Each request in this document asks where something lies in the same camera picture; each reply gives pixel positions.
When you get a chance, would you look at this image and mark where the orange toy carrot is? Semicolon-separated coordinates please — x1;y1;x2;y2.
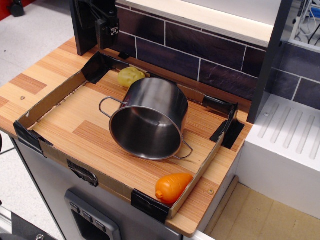
155;173;193;204

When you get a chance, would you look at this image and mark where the yellow toy potato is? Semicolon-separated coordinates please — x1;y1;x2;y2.
117;67;146;88

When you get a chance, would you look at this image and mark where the cardboard fence with black tape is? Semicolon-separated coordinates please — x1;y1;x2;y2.
13;53;250;225

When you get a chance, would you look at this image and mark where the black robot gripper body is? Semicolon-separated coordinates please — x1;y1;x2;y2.
77;0;118;19

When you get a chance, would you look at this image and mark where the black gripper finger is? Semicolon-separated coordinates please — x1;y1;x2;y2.
95;17;120;50

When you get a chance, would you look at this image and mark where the dark grey vertical post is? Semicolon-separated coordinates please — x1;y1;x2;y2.
247;0;295;124

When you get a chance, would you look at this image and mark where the stainless steel pot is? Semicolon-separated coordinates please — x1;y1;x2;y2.
109;77;189;161

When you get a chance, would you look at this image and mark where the black caster wheel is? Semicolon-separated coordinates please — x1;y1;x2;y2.
7;0;25;17

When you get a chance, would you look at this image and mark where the grey toy oven front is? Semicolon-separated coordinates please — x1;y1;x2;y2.
64;190;122;240

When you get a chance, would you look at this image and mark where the white toy sink drainboard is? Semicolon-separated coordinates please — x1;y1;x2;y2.
236;95;320;218

